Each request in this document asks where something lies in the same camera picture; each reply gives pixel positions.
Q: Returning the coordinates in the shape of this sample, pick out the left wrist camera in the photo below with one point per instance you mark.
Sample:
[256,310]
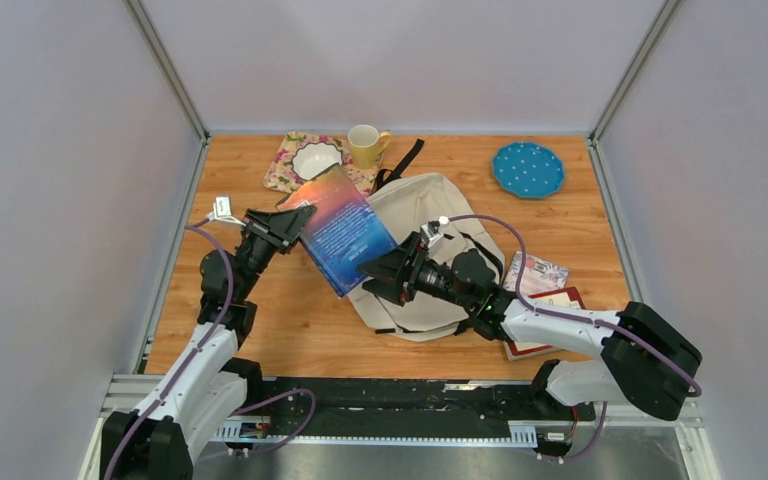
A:
[222,211]

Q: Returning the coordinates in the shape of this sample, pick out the beige canvas backpack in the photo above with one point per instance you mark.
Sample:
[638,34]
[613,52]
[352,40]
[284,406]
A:
[437,212]

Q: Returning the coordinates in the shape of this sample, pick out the red bordered white book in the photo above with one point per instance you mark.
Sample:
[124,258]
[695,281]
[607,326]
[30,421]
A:
[566,297]

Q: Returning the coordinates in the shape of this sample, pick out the floral patterned small book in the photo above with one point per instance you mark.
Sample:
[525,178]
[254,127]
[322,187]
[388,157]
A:
[534,275]

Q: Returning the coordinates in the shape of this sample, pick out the floral square tray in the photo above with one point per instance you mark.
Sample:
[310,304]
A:
[280,177]

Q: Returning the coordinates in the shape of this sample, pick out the blue polka dot plate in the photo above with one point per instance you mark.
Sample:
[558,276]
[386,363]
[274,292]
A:
[528,170]

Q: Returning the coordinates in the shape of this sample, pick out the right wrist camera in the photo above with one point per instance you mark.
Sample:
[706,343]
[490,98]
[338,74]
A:
[433,233]

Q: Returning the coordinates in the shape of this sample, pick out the yellow ceramic mug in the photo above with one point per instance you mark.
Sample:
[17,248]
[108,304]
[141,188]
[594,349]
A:
[366,144]

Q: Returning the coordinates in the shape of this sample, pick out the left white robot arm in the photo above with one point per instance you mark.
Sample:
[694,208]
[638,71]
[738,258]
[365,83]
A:
[165,433]

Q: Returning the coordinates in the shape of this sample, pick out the white bowl with dark rim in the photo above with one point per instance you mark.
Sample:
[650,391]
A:
[313,159]

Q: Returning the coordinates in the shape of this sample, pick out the blue sunset cover book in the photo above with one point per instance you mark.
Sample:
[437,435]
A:
[344,230]

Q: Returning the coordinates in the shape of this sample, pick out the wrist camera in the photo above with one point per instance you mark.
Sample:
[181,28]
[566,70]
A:
[433,233]
[222,211]

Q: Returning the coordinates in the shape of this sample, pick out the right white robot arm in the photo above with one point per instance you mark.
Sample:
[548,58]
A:
[632,355]

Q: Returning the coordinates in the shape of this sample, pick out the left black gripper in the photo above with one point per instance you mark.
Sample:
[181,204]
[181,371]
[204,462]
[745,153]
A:
[281,229]

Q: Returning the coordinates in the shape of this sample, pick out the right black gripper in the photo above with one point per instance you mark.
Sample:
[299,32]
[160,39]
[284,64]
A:
[393,266]

